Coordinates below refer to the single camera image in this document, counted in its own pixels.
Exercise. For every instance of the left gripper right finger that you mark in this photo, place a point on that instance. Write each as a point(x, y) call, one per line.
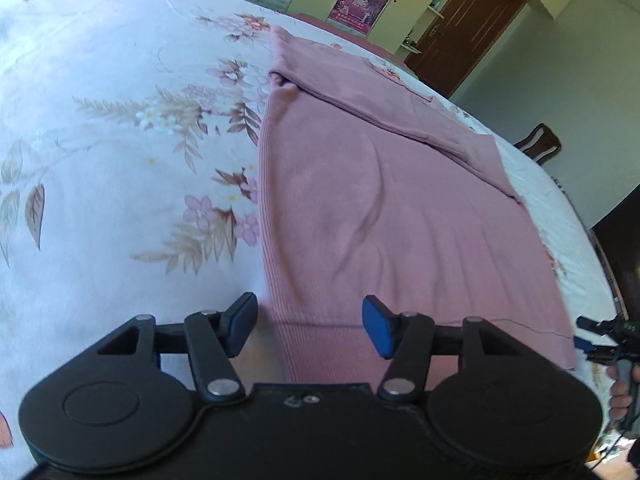
point(405, 340)

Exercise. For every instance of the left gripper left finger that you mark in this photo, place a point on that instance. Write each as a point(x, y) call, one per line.
point(213, 339)

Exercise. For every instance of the pink knit sweater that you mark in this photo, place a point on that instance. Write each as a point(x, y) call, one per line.
point(367, 188)

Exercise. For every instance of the person's right hand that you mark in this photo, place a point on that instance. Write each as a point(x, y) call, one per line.
point(620, 399)

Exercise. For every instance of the dark wooden side table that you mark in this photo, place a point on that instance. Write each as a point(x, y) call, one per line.
point(618, 237)

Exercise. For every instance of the dark wooden chair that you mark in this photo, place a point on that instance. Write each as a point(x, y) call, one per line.
point(541, 145)

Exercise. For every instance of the white floral bed sheet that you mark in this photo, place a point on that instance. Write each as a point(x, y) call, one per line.
point(129, 184)

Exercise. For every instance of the pink checked bed cover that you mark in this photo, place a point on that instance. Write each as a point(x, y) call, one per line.
point(348, 36)

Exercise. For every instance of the cream corner shelf unit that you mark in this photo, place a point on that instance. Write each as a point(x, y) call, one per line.
point(433, 13)

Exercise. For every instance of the lower right pink poster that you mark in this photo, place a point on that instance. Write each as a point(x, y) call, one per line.
point(358, 15)

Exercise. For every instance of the dark brown wooden door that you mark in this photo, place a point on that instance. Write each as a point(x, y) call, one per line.
point(458, 39)

